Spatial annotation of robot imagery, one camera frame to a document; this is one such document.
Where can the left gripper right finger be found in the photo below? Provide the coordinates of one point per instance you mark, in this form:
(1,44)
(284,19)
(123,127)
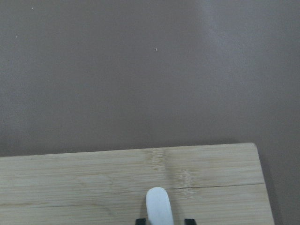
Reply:
(189,221)

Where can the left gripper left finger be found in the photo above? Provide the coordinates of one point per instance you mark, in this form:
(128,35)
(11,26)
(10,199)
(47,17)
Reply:
(140,221)

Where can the white ceramic spoon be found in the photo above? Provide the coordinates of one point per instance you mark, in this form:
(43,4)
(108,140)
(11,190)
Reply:
(158,207)

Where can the bamboo cutting board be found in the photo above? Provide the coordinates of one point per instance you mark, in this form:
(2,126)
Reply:
(212,184)

